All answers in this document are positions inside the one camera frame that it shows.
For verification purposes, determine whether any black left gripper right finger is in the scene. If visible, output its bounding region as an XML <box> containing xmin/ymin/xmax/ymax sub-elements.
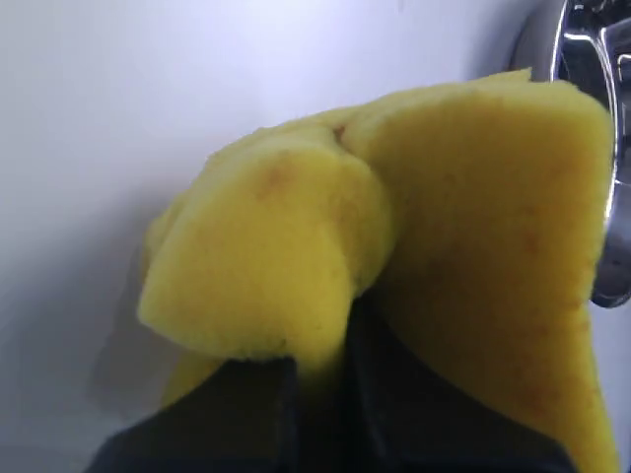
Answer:
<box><xmin>342</xmin><ymin>299</ymin><xmax>576</xmax><ymax>472</ymax></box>

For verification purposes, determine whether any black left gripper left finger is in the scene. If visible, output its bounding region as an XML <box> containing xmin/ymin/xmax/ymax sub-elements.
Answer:
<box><xmin>88</xmin><ymin>358</ymin><xmax>299</xmax><ymax>473</ymax></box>

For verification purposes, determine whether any yellow sponge block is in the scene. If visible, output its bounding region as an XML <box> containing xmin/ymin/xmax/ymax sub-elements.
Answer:
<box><xmin>138</xmin><ymin>70</ymin><xmax>619</xmax><ymax>472</ymax></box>

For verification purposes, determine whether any round stainless steel pan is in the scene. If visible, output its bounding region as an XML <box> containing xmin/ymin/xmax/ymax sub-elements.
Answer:
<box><xmin>510</xmin><ymin>1</ymin><xmax>630</xmax><ymax>309</ymax></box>

